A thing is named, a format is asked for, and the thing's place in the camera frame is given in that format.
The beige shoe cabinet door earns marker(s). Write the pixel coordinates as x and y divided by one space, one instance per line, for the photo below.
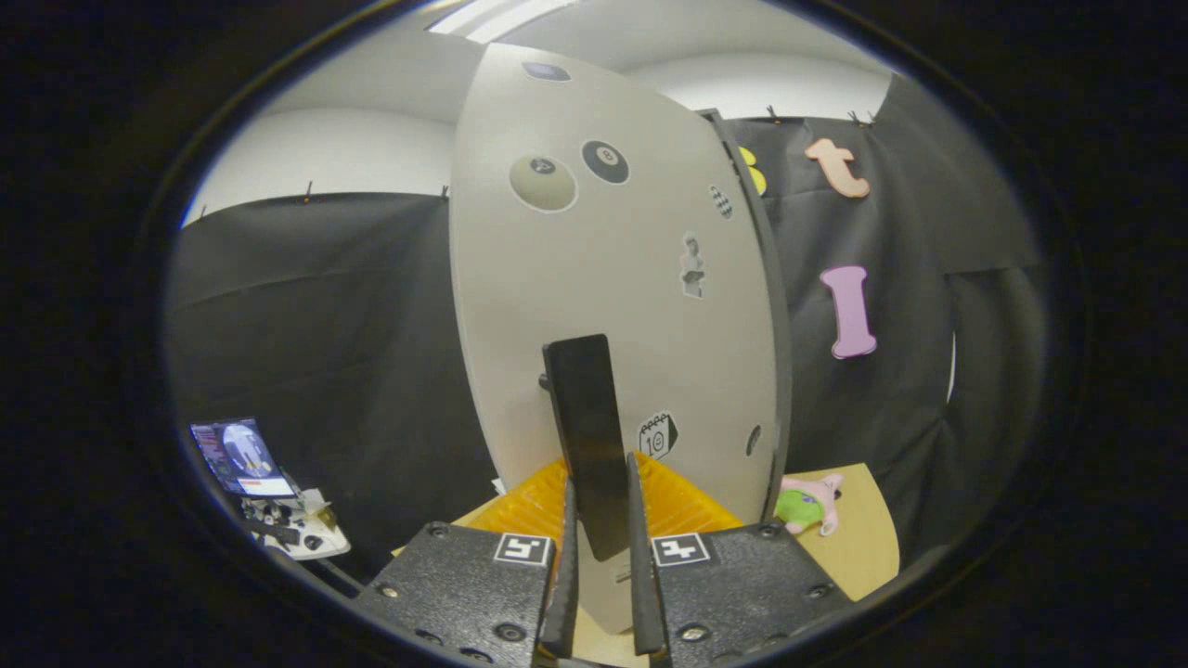
594 269

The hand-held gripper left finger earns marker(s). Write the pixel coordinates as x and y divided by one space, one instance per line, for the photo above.
464 594

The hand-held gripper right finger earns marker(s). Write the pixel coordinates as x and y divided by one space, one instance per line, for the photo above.
733 584

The pink and green plush toy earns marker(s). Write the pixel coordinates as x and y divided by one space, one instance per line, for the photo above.
803 508

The white board with small parts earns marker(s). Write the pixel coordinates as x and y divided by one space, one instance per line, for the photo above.
316 536

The grey shoe cabinet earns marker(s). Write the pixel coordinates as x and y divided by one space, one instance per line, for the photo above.
778 325

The black backdrop cloth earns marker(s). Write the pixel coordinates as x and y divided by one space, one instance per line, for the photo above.
325 325

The long ceiling light panel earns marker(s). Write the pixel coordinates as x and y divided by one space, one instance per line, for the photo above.
501 17

